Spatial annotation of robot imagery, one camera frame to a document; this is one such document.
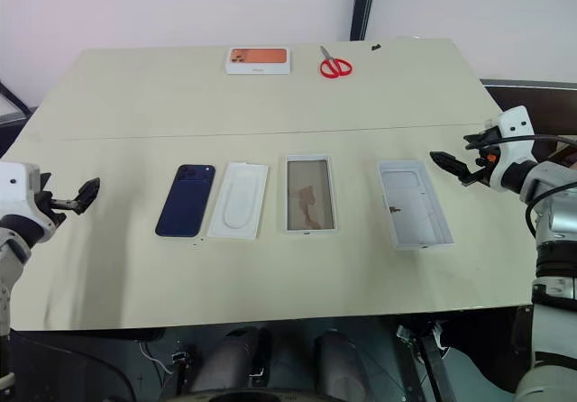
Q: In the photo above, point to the orange printed phone box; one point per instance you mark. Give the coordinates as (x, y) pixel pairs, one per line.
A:
(258, 57)

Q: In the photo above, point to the black metal stand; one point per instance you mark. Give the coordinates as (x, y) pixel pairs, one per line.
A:
(428, 366)

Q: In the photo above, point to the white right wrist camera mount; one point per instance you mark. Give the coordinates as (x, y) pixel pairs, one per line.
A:
(514, 127)

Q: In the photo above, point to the dark window frame post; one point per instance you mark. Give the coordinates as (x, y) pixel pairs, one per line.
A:
(364, 3)

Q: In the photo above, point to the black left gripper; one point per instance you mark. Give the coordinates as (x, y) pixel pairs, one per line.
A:
(45, 185)

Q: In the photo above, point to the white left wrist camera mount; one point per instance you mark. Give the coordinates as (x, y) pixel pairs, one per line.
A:
(18, 185)

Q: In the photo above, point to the dark blue smartphone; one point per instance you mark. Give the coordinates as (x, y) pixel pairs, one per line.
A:
(185, 203)

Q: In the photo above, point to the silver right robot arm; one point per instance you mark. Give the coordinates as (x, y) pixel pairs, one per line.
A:
(552, 222)

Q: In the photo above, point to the dark side table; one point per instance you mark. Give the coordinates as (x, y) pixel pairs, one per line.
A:
(536, 95)

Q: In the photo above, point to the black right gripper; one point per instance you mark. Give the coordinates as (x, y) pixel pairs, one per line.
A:
(487, 167)

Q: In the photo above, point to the small black clip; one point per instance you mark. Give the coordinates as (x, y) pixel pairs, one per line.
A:
(376, 47)

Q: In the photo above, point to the grey metal frame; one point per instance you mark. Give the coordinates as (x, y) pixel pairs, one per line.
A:
(11, 104)

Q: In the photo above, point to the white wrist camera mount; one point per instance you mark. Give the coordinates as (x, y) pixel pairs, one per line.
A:
(18, 185)
(514, 127)

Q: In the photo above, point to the white phone tray insert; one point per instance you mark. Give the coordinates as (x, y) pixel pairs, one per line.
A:
(238, 201)

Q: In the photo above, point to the dark rounded shape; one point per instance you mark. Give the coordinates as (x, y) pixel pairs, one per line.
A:
(340, 366)
(230, 361)

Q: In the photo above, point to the dark blue phone box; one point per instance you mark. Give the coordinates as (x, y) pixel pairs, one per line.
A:
(414, 208)

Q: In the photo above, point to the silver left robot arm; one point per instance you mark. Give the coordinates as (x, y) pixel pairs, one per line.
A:
(10, 258)

